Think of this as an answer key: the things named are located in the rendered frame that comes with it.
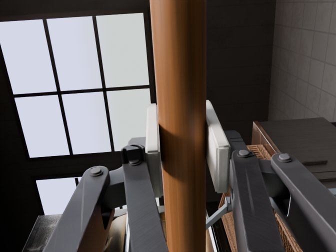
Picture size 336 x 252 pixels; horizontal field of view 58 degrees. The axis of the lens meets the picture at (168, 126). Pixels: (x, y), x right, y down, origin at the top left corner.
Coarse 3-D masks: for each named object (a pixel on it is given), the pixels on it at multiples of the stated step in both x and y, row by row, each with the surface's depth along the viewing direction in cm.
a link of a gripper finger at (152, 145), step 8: (152, 104) 21; (152, 112) 20; (152, 120) 19; (152, 128) 18; (152, 136) 17; (152, 144) 16; (152, 152) 16; (152, 160) 16; (160, 160) 17; (152, 168) 16; (160, 168) 16; (152, 176) 16; (160, 176) 16; (152, 184) 16; (160, 184) 16; (160, 192) 16
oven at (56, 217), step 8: (160, 208) 212; (208, 208) 209; (216, 208) 209; (40, 216) 211; (48, 216) 211; (56, 216) 210; (160, 216) 210; (216, 224) 196; (216, 232) 189; (224, 232) 189; (216, 240) 183; (224, 240) 184; (224, 248) 178
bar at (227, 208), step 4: (328, 188) 130; (332, 188) 130; (332, 192) 128; (228, 200) 127; (224, 204) 129; (228, 204) 126; (220, 208) 129; (224, 208) 128; (228, 208) 127; (216, 212) 130; (220, 212) 129; (224, 212) 129; (212, 216) 131; (216, 216) 130; (220, 216) 130; (208, 220) 131; (212, 220) 130; (216, 220) 131; (208, 224) 131
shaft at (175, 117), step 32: (160, 0) 15; (192, 0) 15; (160, 32) 16; (192, 32) 16; (160, 64) 17; (192, 64) 16; (160, 96) 17; (192, 96) 17; (160, 128) 19; (192, 128) 18; (192, 160) 19; (192, 192) 20; (192, 224) 21
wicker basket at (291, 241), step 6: (276, 216) 131; (282, 222) 128; (282, 228) 125; (282, 234) 137; (288, 234) 122; (282, 240) 139; (288, 240) 120; (294, 240) 118; (288, 246) 141; (294, 246) 116
